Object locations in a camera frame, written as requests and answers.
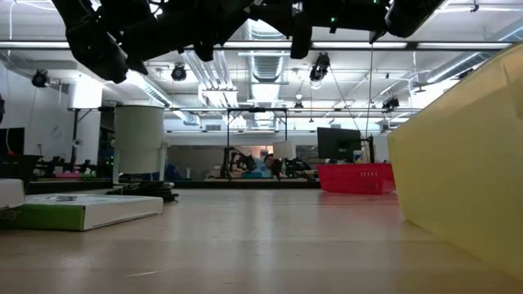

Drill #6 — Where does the black cable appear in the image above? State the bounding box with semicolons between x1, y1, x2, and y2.
105;181;180;203

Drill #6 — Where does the white green product box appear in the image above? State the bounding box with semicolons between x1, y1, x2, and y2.
0;193;164;232
0;178;26;211

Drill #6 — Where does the overhead light bar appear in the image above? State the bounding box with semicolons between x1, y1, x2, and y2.
0;39;514;52

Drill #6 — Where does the black computer monitor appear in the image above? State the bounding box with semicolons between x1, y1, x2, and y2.
317;127;363;164

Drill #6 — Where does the white lamp shade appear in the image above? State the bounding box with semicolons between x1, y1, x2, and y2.
272;141;297;160

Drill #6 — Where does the person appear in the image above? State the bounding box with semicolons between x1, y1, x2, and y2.
240;153;275;180

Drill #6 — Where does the red mesh basket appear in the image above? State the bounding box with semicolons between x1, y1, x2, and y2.
316;163;396;195

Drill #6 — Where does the yellow plastic tray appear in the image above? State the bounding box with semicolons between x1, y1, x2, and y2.
387;40;523;283

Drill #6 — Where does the black mesh basket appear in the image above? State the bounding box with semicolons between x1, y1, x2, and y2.
0;154;43;189

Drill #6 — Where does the silver ventilation duct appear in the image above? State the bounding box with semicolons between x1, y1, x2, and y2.
244;18;287;85

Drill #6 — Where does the black aluminium table frame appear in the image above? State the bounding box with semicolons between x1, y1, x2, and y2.
25;180;322;195

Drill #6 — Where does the black wall screen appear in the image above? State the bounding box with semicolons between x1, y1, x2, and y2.
0;127;25;156

